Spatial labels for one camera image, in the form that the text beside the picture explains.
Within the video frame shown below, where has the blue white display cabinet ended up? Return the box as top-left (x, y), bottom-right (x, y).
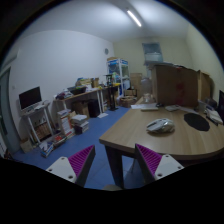
top-left (107, 58), bottom-right (131, 95)

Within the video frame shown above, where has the wooden desk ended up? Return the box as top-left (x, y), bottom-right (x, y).
top-left (99, 107), bottom-right (224, 188)

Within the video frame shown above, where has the ceiling fluorescent light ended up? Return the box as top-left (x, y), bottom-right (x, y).
top-left (127, 10), bottom-right (142, 27)

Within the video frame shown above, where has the long wooden workbench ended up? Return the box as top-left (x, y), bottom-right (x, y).
top-left (54, 85), bottom-right (120, 114)

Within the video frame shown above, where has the large brown cardboard box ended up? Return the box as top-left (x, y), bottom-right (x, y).
top-left (152, 65), bottom-right (211, 107)

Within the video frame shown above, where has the black box under workbench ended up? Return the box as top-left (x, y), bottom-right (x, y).
top-left (88, 99), bottom-right (100, 118)

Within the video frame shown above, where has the white computer mouse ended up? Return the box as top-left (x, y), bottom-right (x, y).
top-left (146, 118), bottom-right (175, 134)

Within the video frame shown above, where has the black computer monitor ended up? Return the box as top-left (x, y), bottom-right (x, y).
top-left (19, 87), bottom-right (42, 110)

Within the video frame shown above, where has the small white side table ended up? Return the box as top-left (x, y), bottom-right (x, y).
top-left (21, 101), bottom-right (54, 144)

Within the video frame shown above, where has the white keyboard on desk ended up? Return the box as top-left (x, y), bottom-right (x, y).
top-left (141, 107), bottom-right (158, 112)

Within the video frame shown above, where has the purple-padded white gripper right finger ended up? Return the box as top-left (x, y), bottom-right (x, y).
top-left (135, 144), bottom-right (183, 184)

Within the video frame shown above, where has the purple-padded white gripper left finger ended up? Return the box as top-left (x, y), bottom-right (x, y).
top-left (47, 145), bottom-right (96, 187)

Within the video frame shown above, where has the round black mouse pad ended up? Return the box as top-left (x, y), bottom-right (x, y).
top-left (184, 113), bottom-right (210, 131)

